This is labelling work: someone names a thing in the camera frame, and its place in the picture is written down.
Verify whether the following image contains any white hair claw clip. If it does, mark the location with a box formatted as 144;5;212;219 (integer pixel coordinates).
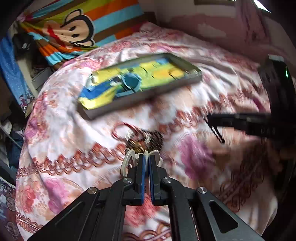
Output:
120;149;164;178

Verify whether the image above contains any floral pink white bedspread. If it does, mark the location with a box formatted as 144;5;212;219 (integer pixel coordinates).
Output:
16;23;278;240

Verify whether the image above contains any blue smartwatch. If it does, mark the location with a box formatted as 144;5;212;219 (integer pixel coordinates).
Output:
109;72;142;98

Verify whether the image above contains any grey cardboard tray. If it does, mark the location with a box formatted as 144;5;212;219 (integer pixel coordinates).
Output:
77;53;202;120

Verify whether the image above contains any yellow blue cartoon paper liner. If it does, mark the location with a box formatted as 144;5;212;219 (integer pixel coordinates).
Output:
78;58;187;110

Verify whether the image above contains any blue patterned curtain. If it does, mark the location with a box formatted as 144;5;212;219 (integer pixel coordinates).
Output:
0;32;35;113

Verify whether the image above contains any striped monkey blanket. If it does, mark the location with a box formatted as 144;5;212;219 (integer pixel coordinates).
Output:
20;0;147;70

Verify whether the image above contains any dark beaded bracelet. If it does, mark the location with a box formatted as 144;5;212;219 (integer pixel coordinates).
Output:
125;129;165;152

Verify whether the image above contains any red string bracelet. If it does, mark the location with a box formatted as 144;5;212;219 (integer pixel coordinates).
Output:
111;122;142;144

